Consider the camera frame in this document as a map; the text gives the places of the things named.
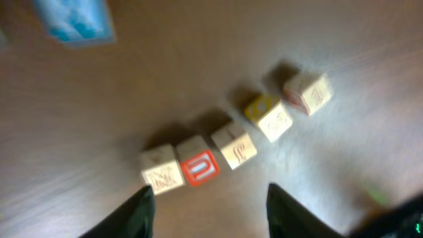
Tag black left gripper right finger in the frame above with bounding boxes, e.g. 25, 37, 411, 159
266, 182, 344, 238

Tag wooden block letter J blue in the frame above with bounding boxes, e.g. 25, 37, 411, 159
211, 122, 257, 170

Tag wooden block letter M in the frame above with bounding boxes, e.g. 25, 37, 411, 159
139, 144, 186, 196

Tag wooden block red letter U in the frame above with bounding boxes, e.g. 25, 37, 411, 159
176, 135, 220, 187

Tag wooden block number 1 red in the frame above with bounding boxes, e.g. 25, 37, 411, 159
282, 71, 334, 116

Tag wooden block green yellow sides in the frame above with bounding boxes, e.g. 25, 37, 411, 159
244, 95, 293, 143

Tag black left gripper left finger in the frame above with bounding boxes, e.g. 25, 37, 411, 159
81, 185, 155, 238

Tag wooden block blue number 2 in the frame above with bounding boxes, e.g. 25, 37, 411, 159
34, 0, 116, 48

